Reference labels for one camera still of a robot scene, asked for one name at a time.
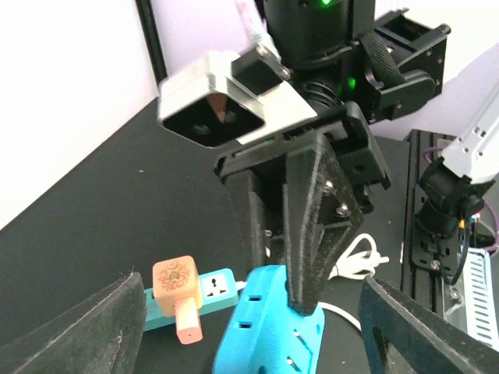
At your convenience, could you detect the white power strip cable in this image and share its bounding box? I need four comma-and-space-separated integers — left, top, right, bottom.
319, 302, 363, 332

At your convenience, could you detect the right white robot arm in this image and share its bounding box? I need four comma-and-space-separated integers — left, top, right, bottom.
214, 1, 450, 316

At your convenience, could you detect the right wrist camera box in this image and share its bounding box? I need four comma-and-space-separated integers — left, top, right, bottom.
157, 44, 317, 148

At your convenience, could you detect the orange cube plug adapter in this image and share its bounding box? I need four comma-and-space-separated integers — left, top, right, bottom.
152, 255, 203, 345

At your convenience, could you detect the blue plug adapter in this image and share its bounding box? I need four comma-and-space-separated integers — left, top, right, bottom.
212, 265, 325, 374

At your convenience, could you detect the teal power strip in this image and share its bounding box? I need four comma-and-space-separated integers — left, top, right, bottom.
143, 268, 239, 332

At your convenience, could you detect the light blue slotted cable duct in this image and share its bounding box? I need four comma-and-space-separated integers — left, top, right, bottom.
442, 248, 498, 351

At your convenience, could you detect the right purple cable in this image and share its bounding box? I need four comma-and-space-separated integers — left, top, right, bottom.
233, 0, 274, 51

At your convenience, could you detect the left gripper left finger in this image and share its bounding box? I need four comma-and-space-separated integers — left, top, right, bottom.
1, 272, 147, 373

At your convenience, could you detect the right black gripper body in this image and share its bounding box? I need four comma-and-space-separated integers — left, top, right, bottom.
214, 101, 391, 213

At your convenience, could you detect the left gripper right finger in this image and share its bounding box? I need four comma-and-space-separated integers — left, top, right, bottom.
359, 277, 498, 373

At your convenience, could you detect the teal strip white cable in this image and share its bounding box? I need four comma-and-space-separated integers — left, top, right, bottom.
329, 232, 391, 281

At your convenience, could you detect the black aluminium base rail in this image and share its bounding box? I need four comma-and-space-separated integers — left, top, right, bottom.
400, 129, 461, 316

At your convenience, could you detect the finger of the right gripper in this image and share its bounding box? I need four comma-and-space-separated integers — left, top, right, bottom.
283, 135, 363, 316
228, 171, 288, 269

